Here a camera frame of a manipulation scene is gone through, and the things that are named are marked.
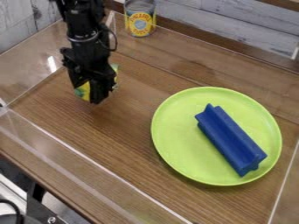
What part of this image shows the black metal table bracket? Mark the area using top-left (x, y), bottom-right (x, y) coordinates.
top-left (27, 183), bottom-right (67, 224)

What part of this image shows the black cable lower left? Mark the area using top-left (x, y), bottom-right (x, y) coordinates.
top-left (0, 198), bottom-right (24, 224)

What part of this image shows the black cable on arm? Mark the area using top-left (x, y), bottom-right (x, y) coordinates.
top-left (98, 24), bottom-right (119, 53)

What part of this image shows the green plate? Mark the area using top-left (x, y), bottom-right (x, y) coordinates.
top-left (151, 87), bottom-right (283, 186)

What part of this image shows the blue plastic block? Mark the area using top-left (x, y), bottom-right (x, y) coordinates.
top-left (195, 104), bottom-right (267, 177)

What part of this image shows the yellow labelled tin can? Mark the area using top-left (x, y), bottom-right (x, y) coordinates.
top-left (124, 0), bottom-right (156, 38)

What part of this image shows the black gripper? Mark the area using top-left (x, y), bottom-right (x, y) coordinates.
top-left (60, 46), bottom-right (114, 104)

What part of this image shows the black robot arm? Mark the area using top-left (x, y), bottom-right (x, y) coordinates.
top-left (55, 0), bottom-right (118, 104)

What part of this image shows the clear acrylic corner bracket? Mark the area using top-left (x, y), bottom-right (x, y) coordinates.
top-left (106, 11), bottom-right (116, 36)

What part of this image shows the yellow toy banana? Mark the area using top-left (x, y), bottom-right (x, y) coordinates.
top-left (70, 64), bottom-right (119, 104)

